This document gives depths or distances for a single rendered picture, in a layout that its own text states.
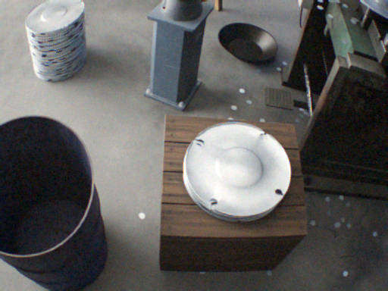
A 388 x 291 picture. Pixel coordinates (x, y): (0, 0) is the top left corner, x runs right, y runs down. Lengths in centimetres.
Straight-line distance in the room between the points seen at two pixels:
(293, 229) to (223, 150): 30
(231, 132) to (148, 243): 49
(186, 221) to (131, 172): 52
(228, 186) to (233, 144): 13
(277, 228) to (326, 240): 49
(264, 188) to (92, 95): 94
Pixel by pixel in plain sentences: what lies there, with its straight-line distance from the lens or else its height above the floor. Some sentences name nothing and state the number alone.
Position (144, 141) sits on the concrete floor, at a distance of 159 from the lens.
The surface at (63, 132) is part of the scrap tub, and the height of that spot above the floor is 44.
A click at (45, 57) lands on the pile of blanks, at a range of 175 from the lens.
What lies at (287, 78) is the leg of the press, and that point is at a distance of 187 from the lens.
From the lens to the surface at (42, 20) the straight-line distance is 174.
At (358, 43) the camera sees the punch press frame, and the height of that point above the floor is 65.
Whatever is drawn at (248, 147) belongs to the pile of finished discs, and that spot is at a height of 39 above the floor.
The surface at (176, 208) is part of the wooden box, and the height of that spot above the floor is 35.
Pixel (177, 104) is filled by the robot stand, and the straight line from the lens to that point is 168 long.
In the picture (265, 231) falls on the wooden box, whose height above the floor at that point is 35.
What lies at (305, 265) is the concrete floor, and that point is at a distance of 146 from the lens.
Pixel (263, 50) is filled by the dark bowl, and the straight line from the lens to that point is 203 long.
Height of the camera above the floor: 130
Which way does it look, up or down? 55 degrees down
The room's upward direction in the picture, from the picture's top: 10 degrees clockwise
